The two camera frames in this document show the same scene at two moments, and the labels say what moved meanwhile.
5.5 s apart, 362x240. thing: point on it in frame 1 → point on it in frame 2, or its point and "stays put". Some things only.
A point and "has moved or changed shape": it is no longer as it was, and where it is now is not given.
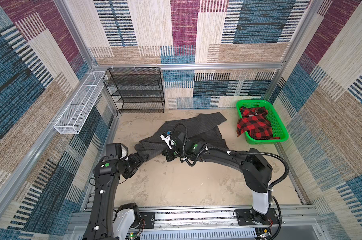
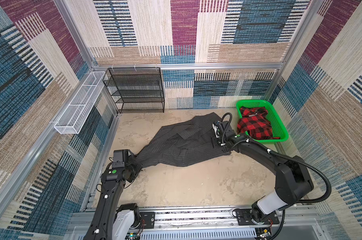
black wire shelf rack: [136, 90] stays put
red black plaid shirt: [254, 121] stays put
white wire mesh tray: [75, 115] stays put
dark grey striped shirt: [203, 127] has moved or changed shape
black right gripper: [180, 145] → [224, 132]
